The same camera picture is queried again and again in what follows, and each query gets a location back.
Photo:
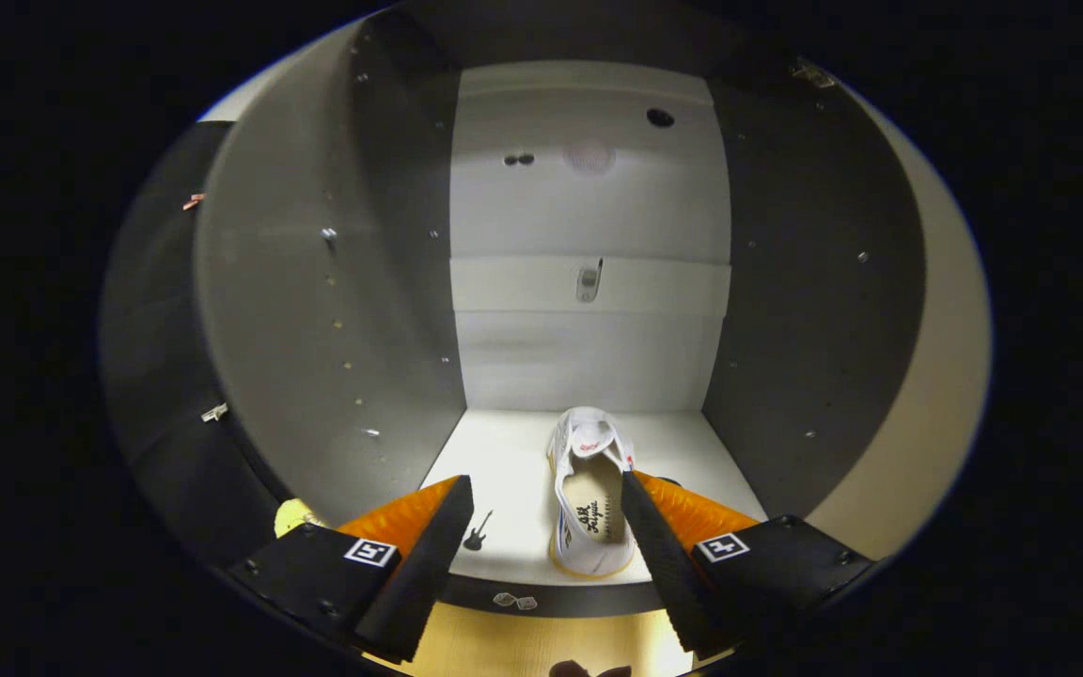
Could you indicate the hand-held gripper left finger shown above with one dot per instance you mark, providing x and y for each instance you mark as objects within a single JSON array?
[{"x": 424, "y": 564}]

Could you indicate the black backdrop cloth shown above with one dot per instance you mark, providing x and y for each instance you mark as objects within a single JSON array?
[{"x": 156, "y": 376}]

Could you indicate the yellow pineapple plush toy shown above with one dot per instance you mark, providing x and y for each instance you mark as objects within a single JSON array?
[{"x": 292, "y": 515}]

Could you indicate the white canvas shoe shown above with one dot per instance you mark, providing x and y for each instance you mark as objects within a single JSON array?
[{"x": 584, "y": 512}]

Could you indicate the silver clip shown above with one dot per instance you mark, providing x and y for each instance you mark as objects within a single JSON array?
[{"x": 214, "y": 412}]

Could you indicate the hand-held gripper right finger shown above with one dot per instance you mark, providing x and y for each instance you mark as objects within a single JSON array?
[{"x": 664, "y": 564}]

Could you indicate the red clip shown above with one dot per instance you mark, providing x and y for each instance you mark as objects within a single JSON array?
[{"x": 194, "y": 201}]

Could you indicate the cabinet door hinge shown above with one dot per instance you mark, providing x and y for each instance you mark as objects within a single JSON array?
[{"x": 812, "y": 71}]

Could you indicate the grey shoe cabinet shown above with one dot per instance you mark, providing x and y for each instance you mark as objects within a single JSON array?
[{"x": 316, "y": 329}]

